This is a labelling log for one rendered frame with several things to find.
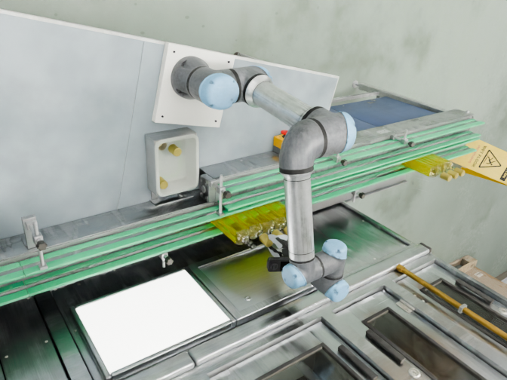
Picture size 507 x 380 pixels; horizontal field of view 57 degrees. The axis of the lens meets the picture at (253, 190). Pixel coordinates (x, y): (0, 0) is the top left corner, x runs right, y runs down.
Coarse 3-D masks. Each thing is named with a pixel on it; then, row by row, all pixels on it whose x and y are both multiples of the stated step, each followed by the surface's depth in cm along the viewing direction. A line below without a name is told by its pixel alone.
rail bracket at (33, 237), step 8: (24, 216) 145; (32, 216) 145; (24, 224) 144; (32, 224) 144; (24, 232) 146; (32, 232) 140; (40, 232) 139; (24, 240) 152; (32, 240) 148; (40, 240) 136; (40, 248) 134; (40, 256) 141; (40, 264) 143
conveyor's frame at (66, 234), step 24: (408, 120) 258; (432, 120) 260; (456, 120) 265; (360, 144) 223; (216, 168) 188; (240, 168) 189; (264, 168) 192; (192, 192) 189; (96, 216) 168; (120, 216) 169; (144, 216) 170; (168, 216) 173; (0, 240) 152; (48, 240) 154; (72, 240) 155; (0, 264) 143
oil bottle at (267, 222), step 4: (256, 208) 186; (248, 212) 183; (252, 212) 183; (256, 212) 184; (260, 212) 184; (252, 216) 181; (256, 216) 180; (260, 216) 181; (264, 216) 181; (268, 216) 181; (260, 220) 178; (264, 220) 178; (268, 220) 179; (272, 220) 179; (264, 224) 176; (268, 224) 177; (272, 224) 178; (264, 228) 177; (268, 228) 177; (264, 232) 177; (268, 232) 177
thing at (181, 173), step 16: (160, 144) 163; (176, 144) 175; (192, 144) 174; (160, 160) 174; (176, 160) 178; (192, 160) 177; (176, 176) 181; (192, 176) 180; (160, 192) 172; (176, 192) 176
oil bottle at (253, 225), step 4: (240, 212) 182; (244, 212) 183; (236, 216) 180; (240, 216) 179; (244, 216) 180; (248, 216) 180; (240, 220) 178; (244, 220) 177; (248, 220) 177; (252, 220) 177; (256, 220) 178; (244, 224) 176; (248, 224) 175; (252, 224) 175; (256, 224) 175; (260, 224) 176; (248, 228) 174; (252, 228) 173; (256, 228) 173; (260, 228) 174; (252, 232) 173; (256, 232) 173; (252, 236) 174
